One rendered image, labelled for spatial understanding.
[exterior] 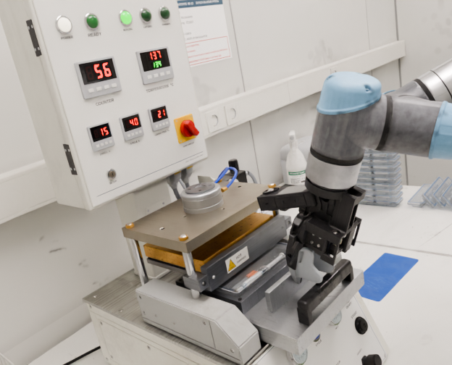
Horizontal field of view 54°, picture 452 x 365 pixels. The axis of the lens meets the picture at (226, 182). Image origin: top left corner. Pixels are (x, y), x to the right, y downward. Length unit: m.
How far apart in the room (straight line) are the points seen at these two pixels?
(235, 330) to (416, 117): 0.41
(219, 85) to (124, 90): 0.77
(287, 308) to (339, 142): 0.31
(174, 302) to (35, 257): 0.53
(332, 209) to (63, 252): 0.79
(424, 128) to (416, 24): 2.55
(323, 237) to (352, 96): 0.21
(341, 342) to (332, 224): 0.29
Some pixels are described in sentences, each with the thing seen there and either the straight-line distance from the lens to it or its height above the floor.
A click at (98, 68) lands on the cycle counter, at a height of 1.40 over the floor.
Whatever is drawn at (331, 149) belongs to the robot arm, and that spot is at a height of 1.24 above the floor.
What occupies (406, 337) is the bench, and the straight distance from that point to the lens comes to 1.07.
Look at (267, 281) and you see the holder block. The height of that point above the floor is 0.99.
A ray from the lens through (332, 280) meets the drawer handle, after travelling 0.77.
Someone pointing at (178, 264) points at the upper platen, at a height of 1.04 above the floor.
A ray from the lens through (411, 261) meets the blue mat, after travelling 1.33.
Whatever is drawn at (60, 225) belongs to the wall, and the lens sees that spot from 1.25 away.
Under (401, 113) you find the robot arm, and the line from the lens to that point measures 0.62.
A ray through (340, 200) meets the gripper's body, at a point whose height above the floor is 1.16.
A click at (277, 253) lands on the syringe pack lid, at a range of 0.88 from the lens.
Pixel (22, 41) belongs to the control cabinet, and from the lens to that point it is 0.90.
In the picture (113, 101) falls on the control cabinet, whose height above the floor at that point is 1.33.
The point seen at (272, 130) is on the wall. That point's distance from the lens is 1.90.
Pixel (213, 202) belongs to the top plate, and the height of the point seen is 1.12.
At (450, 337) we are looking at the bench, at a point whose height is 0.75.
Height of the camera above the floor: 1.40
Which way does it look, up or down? 17 degrees down
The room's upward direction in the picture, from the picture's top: 11 degrees counter-clockwise
